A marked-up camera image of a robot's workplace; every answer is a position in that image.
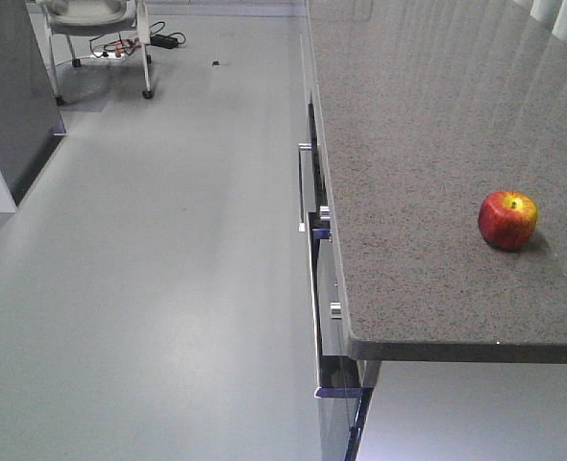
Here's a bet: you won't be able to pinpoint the red yellow apple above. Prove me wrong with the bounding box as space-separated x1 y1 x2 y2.
478 191 538 251

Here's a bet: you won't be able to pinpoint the silver upper oven knob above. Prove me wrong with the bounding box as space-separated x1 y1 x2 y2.
318 206 331 221

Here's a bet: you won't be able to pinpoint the silver oven knob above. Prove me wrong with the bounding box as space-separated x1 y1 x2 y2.
330 302 342 320
318 206 331 221

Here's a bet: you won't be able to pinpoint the silver lower oven knob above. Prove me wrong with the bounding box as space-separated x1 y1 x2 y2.
330 302 342 320

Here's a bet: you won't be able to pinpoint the black power adapter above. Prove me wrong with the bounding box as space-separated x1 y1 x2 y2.
150 32 186 49

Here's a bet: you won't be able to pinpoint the grey cabinet block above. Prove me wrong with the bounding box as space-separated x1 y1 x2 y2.
0 1 65 213

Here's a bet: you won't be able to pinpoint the white rolling chair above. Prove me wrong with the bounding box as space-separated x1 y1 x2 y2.
37 1 153 106

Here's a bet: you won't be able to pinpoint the silver oven handle bar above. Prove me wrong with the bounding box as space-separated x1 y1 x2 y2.
297 143 311 232

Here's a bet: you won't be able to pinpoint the red and black cables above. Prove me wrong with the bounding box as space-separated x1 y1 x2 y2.
88 20 146 60

